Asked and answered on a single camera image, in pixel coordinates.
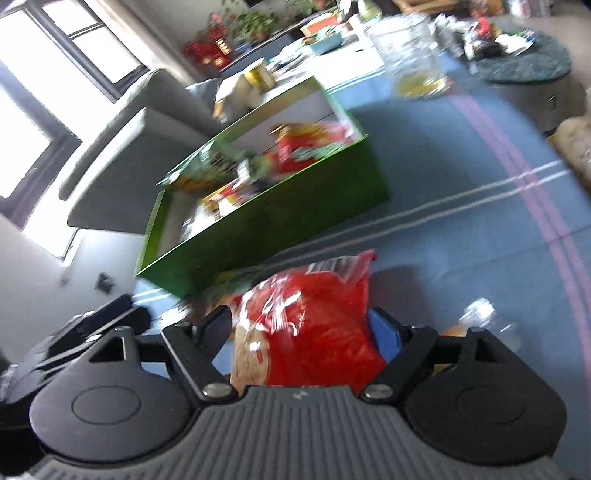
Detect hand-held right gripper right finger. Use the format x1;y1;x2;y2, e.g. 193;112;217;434
362;308;513;400

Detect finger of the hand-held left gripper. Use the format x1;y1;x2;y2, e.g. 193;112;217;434
50;294;153;345

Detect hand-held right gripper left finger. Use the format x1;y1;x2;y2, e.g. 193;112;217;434
84;305;236;401

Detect glossy red snack packet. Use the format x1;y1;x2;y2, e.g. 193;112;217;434
230;249;387;387

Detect green cardboard box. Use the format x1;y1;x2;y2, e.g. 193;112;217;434
135;76;392;299

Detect pile of mixed snack packets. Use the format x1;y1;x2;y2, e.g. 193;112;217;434
171;121;357;219

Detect grey armchair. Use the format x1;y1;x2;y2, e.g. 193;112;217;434
58;68;223;237

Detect blue striped tablecloth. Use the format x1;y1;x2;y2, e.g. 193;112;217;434
134;46;591;370

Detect black framed window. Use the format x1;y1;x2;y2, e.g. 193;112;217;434
32;0;152;100
0;60;82;259

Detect white yellow bag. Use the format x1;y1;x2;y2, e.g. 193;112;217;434
213;74;265;123

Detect yellow tin can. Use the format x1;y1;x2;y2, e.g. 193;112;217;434
242;59;277;91

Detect crinkled clear plastic bag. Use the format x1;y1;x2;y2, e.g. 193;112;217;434
547;115;591;186

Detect white round coffee table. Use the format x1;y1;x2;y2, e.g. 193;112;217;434
272;32;393;91

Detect clear glass mug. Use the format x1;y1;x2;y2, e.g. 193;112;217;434
367;14;456;100

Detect red flowering plant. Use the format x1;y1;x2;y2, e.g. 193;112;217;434
182;14;234;71

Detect light blue basket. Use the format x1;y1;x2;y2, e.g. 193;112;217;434
308;30;345;53

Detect dark marble round table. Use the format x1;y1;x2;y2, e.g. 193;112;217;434
450;18;574;136

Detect green potted plant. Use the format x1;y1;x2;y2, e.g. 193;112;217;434
233;10;278;42

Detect orange box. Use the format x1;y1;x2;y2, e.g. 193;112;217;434
300;13;342;36

